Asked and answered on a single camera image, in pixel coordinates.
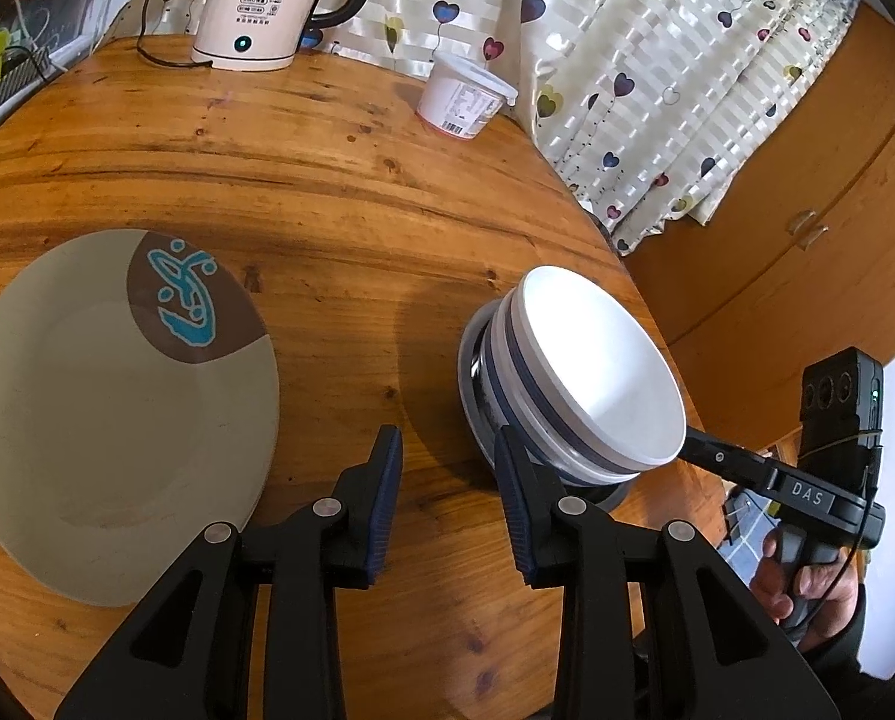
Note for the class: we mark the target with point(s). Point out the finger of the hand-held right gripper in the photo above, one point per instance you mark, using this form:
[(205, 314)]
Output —
[(729, 461)]

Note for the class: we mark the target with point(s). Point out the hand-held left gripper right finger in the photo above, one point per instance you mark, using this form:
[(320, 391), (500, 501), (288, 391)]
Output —
[(515, 510)]

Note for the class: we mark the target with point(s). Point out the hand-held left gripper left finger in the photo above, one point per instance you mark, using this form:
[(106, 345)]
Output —
[(386, 502)]

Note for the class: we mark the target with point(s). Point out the white bowl with blue stripe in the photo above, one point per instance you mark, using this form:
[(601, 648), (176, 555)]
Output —
[(605, 360), (497, 349)]

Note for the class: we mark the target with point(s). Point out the beige plate with fish pattern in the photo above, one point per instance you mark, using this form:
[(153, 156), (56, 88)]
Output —
[(80, 427)]

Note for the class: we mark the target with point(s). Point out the person's right forearm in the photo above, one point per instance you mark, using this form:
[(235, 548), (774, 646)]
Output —
[(845, 645)]

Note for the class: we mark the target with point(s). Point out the person's right hand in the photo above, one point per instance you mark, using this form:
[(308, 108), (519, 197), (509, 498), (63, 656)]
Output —
[(770, 592)]

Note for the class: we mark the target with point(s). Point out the blue checkered cloth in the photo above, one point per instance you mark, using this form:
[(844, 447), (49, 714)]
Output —
[(744, 547)]

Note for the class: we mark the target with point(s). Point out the wooden cabinet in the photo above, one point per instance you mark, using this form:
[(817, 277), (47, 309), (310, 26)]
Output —
[(792, 165)]

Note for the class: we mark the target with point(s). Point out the white plastic tub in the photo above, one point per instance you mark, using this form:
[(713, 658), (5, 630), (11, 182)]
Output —
[(455, 101)]

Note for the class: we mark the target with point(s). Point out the heart print curtain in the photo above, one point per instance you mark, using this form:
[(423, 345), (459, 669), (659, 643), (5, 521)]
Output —
[(642, 52)]

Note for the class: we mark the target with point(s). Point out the white electric kettle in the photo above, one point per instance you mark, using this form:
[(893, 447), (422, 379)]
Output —
[(252, 7)]

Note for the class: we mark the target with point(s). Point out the grey ribbed strip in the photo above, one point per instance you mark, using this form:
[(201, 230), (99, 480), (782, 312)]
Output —
[(5, 94)]

